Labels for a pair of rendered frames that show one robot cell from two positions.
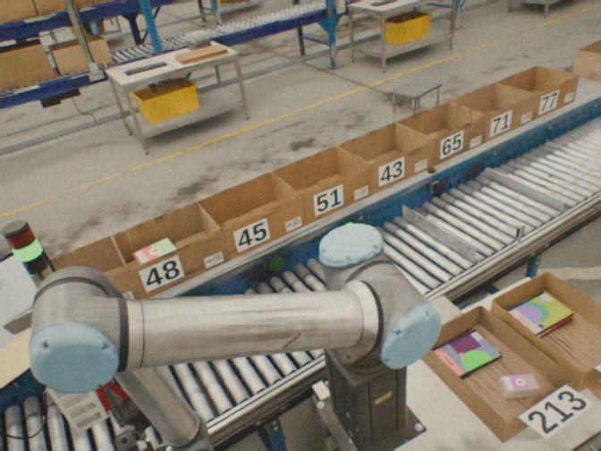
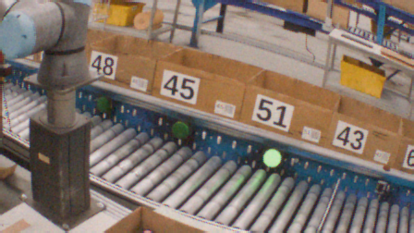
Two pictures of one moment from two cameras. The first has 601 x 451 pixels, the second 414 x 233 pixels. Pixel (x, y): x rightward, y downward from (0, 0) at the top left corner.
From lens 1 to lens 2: 152 cm
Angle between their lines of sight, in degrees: 42
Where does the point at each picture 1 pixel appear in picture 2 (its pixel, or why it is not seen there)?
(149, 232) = (139, 49)
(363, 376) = (37, 119)
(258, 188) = (245, 76)
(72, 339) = not seen: outside the picture
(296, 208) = (235, 92)
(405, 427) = (61, 219)
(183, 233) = not seen: hidden behind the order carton
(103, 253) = not seen: hidden behind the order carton
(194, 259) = (126, 71)
